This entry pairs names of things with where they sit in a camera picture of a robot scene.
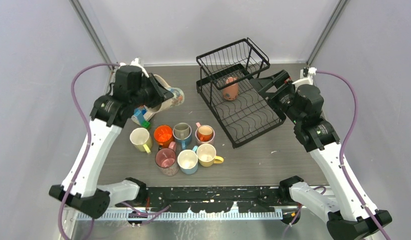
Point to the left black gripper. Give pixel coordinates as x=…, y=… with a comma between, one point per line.
x=161, y=94

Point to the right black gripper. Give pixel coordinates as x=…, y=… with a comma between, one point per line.
x=263, y=84

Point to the cream floral mug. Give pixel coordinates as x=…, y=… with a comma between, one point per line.
x=178, y=97

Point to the black wire dish rack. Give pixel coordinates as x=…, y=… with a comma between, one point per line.
x=248, y=116

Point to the salmon pink mug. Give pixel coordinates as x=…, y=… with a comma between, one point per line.
x=230, y=92

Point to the yellow-green faceted mug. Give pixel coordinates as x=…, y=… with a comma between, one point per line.
x=141, y=139

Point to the large orange mug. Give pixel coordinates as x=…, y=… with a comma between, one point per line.
x=163, y=135

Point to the beige grey cup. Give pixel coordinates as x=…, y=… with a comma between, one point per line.
x=182, y=130

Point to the light pink faceted mug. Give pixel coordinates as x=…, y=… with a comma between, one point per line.
x=211, y=141

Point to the pink patterned mug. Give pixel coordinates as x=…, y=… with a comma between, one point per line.
x=166, y=160

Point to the small orange cup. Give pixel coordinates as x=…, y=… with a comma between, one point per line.
x=205, y=133

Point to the light blue faceted mug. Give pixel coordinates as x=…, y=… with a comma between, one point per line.
x=188, y=160

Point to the yellow mug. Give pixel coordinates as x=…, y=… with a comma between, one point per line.
x=207, y=155

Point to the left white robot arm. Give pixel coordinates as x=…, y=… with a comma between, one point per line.
x=133, y=87

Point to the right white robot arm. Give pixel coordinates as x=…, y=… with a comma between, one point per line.
x=351, y=215

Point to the small blue toy block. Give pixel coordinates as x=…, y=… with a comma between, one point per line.
x=138, y=115

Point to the small white toy block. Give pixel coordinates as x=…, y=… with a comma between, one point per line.
x=148, y=115

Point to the small green toy block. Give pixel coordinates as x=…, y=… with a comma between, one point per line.
x=146, y=125

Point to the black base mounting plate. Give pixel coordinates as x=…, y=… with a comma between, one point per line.
x=213, y=199

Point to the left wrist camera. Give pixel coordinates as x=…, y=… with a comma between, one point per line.
x=137, y=63

